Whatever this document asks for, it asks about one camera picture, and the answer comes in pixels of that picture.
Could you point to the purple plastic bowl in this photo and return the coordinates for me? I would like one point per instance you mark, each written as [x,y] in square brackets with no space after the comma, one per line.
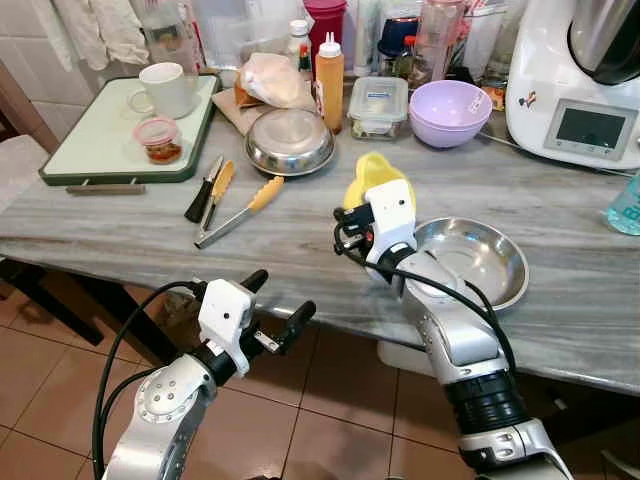
[450,112]

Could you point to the white-capped sauce bottle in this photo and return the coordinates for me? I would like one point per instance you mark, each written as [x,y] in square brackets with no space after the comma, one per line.
[299,45]

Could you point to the orange sauce squeeze bottle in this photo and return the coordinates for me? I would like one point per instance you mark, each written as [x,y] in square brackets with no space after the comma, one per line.
[329,90]

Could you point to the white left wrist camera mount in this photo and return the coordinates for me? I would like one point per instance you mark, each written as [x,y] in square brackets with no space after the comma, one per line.
[225,312]

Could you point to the clear plastic water bottle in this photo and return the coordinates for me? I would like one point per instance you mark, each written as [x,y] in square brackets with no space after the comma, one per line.
[627,205]

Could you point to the small red-lidded plastic tub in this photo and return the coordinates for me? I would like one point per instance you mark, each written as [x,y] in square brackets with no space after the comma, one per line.
[158,140]

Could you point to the white ceramic mug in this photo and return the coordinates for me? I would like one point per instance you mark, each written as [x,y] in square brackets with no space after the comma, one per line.
[168,90]

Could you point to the glass food container with lid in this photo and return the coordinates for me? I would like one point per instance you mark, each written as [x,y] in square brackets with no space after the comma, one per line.
[378,105]

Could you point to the clear plastic pitcher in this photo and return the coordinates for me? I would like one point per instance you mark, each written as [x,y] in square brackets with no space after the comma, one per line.
[440,40]

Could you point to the deep steel bowl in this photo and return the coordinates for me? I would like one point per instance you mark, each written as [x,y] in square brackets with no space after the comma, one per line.
[290,140]

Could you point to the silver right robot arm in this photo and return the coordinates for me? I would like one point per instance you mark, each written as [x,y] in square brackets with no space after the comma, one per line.
[450,340]

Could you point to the hanging white cloth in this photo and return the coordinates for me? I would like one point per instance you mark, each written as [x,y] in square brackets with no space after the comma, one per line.
[105,30]

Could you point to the magenta plastic canister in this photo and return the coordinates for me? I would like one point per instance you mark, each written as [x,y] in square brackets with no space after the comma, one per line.
[325,18]

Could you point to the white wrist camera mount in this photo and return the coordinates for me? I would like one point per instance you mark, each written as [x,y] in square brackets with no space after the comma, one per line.
[392,215]
[225,312]

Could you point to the green-rimmed white tray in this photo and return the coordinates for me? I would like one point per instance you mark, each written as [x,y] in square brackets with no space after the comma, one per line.
[90,140]

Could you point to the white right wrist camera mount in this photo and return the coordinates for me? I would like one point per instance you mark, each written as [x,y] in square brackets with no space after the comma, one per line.
[392,215]

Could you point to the shallow steel bowl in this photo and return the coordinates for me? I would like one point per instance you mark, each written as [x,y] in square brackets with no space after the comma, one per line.
[480,260]

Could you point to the clear glass jar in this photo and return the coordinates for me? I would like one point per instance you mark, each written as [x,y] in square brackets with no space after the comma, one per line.
[170,35]

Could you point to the yellow plastic bowl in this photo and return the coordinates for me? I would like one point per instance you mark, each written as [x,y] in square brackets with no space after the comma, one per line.
[370,175]

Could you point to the clear plastic bag of bread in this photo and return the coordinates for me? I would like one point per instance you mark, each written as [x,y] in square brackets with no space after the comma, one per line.
[275,80]

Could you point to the white kitchen machine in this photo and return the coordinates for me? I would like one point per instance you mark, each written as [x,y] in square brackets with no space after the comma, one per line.
[545,70]

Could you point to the wooden cutting board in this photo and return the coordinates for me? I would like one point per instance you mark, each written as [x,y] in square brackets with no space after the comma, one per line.
[232,115]

